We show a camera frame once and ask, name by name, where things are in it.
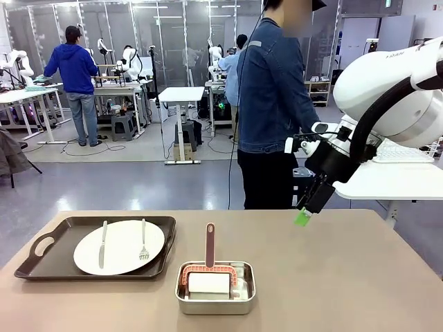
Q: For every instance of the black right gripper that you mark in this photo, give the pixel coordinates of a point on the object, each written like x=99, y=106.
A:
x=332, y=159

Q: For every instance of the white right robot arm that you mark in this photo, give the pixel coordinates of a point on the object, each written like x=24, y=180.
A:
x=380, y=69

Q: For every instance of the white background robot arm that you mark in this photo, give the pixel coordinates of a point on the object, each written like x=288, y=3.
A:
x=20, y=65
x=129, y=64

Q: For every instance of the white side table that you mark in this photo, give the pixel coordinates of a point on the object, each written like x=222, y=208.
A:
x=380, y=180

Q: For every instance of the low shoe shelf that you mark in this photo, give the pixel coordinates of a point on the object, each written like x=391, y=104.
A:
x=318, y=93

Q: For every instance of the person in dark denim jacket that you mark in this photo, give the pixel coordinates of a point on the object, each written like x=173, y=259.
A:
x=273, y=86

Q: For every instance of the black stool with cardboard box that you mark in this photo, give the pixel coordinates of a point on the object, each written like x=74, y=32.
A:
x=188, y=135

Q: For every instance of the metal rectangular tin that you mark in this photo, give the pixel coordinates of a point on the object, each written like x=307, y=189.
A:
x=214, y=306

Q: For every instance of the person in light blue shirt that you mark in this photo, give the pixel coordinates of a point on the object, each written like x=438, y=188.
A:
x=232, y=69

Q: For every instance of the small white standing desk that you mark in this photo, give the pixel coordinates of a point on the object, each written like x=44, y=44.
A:
x=181, y=93

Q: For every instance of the silver fork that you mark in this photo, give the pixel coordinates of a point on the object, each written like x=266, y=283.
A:
x=143, y=242

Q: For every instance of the white round plate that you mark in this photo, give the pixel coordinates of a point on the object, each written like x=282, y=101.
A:
x=121, y=249

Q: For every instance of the grey step stool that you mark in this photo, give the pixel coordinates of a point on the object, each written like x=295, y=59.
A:
x=123, y=126

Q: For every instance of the silver table knife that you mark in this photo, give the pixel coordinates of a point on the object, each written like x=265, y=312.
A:
x=102, y=249

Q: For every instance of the white desk with wooden rack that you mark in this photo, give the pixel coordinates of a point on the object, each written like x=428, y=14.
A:
x=114, y=91

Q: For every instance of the dark brown serving tray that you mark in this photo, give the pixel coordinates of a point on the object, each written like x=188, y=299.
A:
x=52, y=266

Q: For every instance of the person in blue hoodie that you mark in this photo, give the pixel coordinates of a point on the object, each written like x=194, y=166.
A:
x=71, y=69

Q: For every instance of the white desk with green cloth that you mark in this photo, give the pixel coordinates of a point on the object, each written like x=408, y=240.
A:
x=27, y=95

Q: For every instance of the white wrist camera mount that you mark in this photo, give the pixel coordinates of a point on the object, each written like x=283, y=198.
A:
x=289, y=145

